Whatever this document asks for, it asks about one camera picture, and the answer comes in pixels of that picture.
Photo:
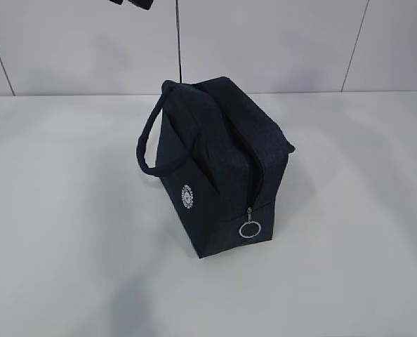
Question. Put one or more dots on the navy blue lunch bag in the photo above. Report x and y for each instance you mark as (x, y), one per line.
(221, 160)

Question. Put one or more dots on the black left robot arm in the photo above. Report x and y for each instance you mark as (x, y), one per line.
(143, 4)

